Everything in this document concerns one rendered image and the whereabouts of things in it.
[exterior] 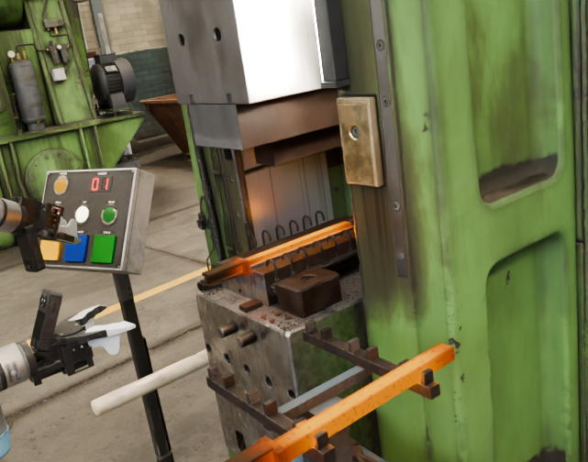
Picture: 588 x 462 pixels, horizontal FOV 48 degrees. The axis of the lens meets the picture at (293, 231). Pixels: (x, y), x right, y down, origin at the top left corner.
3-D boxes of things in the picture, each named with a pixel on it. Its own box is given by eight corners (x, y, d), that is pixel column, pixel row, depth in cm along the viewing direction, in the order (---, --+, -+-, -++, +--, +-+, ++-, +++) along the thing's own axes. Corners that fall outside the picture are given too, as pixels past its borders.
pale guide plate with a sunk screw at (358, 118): (376, 187, 127) (367, 98, 122) (345, 182, 134) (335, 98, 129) (384, 184, 128) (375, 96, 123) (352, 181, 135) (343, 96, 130)
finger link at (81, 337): (112, 330, 129) (68, 336, 129) (109, 322, 129) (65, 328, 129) (105, 341, 125) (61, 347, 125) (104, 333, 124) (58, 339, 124)
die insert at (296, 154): (274, 166, 148) (271, 139, 146) (256, 163, 154) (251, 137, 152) (371, 137, 165) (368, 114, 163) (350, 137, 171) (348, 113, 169)
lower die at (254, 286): (269, 306, 148) (262, 270, 146) (222, 286, 164) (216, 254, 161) (399, 248, 172) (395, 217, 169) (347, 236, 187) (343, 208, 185)
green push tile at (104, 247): (110, 263, 174) (115, 235, 176) (89, 262, 177) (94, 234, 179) (115, 264, 176) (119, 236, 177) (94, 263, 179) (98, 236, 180)
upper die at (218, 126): (243, 150, 138) (235, 104, 135) (195, 145, 153) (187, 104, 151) (385, 112, 161) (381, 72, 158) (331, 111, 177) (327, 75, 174)
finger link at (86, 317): (98, 326, 143) (73, 347, 134) (92, 302, 141) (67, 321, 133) (111, 326, 142) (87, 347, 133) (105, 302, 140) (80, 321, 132)
